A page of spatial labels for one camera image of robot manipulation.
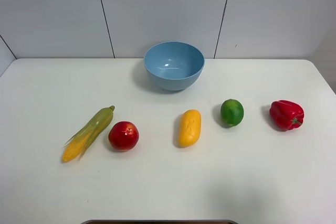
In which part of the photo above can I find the yellow mango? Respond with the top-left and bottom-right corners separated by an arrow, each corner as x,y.
178,110 -> 202,147

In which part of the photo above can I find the red apple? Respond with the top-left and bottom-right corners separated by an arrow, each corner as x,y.
108,121 -> 139,152

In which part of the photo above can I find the green lime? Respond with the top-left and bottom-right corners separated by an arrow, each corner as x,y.
220,99 -> 244,127

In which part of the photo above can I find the blue plastic bowl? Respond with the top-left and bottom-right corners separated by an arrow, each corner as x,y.
143,41 -> 205,91

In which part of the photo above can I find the corn cob with husk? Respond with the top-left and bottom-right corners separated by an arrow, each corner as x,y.
61,105 -> 115,163

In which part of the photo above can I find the red bell pepper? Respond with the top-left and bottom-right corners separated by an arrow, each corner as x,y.
269,100 -> 304,131

